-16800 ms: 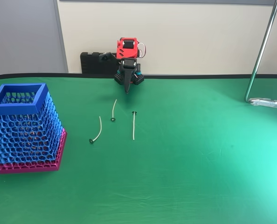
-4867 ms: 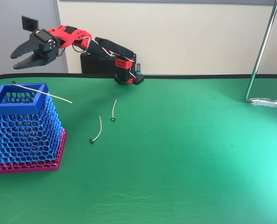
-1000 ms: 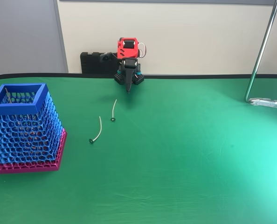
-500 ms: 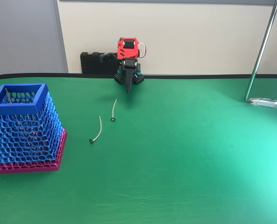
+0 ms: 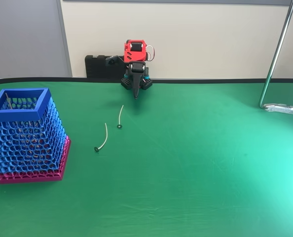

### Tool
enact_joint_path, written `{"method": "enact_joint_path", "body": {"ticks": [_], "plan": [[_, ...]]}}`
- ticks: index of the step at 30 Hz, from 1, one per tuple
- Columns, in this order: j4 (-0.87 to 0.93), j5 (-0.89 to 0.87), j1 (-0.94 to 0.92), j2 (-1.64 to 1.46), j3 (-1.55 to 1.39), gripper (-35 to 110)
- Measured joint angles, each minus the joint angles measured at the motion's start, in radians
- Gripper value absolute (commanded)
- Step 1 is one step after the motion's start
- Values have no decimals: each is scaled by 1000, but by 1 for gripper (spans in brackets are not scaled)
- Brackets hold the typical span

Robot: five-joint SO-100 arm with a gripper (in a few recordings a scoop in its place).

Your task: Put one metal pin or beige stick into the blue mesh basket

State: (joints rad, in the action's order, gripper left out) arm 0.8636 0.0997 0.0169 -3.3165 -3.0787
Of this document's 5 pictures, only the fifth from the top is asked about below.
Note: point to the white stick with black tip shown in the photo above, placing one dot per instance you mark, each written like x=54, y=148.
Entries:
x=96, y=149
x=119, y=126
x=8, y=100

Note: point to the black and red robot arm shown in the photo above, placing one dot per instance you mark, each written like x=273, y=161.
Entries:
x=136, y=55

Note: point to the blue and magenta lattice basket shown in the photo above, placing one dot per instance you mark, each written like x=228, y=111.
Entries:
x=41, y=103

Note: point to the black plastic tool case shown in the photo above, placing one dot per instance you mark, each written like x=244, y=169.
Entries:
x=94, y=66

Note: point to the green table cloth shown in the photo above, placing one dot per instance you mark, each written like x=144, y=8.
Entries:
x=186, y=172

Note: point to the clear plastic clip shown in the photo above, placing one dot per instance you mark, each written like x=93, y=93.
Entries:
x=279, y=108

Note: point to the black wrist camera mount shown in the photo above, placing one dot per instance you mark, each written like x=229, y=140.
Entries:
x=111, y=60

